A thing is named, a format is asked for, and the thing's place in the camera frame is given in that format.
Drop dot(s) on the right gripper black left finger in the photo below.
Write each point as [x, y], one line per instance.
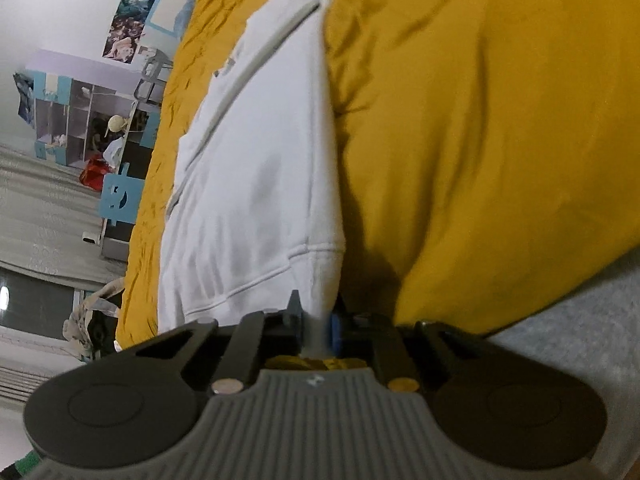
[138, 403]

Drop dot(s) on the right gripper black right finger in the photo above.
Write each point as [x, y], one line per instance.
[494, 403]

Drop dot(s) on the white t-shirt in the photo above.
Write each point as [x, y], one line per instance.
[254, 214]

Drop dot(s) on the dark window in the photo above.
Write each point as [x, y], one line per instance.
[34, 306]

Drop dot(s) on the blue desk chair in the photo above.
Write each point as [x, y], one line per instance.
[121, 194]

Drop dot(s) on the grey white curtain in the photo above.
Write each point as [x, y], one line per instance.
[50, 231]

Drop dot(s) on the red bag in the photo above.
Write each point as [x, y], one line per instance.
[92, 176]

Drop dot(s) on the mustard yellow bedspread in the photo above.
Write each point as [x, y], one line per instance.
[488, 151]

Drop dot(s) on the purple blue shelf unit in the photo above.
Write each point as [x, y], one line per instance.
[74, 98]

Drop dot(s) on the grey metal chair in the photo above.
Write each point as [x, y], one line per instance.
[154, 75]

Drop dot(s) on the anime wall posters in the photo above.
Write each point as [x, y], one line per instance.
[126, 29]

